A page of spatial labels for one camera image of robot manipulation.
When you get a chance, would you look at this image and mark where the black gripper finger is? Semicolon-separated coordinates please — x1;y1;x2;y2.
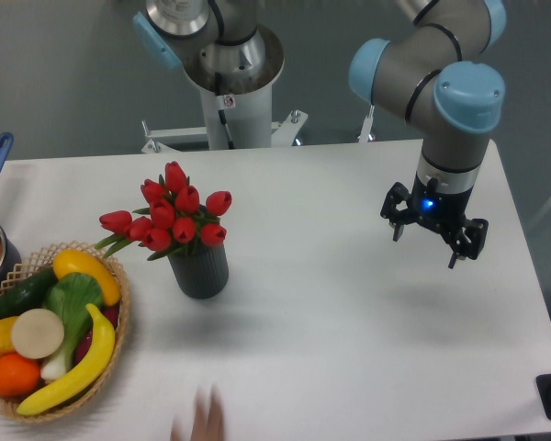
380;182;413;242
448;219;489;269

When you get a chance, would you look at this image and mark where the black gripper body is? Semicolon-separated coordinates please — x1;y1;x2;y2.
404;177;471;239

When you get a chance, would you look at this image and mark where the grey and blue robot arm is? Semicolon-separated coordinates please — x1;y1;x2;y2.
132;1;506;261

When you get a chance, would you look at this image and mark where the dark grey ribbed vase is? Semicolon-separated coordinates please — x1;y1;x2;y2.
168;244;230;300

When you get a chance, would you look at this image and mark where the blurred human hand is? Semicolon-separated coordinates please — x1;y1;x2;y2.
189;385;226;441

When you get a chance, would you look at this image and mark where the red tulip bouquet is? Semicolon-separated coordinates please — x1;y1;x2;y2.
96;161;232;261

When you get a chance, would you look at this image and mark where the dark red vegetable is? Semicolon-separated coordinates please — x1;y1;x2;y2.
73;304;119;367

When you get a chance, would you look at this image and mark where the yellow banana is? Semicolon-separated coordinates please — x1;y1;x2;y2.
17;303;116;416

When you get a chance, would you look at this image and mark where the green bok choy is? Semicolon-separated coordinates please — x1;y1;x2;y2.
40;272;103;383

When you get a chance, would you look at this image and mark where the green cucumber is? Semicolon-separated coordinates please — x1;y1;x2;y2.
0;267;58;320

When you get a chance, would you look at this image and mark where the beige round disc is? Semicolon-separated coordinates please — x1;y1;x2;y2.
10;309;64;359

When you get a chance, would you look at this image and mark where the woven wicker basket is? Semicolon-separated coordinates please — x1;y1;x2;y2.
0;241;130;424

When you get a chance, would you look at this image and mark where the orange fruit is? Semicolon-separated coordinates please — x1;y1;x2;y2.
0;353;40;398

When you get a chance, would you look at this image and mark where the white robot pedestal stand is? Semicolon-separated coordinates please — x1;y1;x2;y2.
140;85;378;155

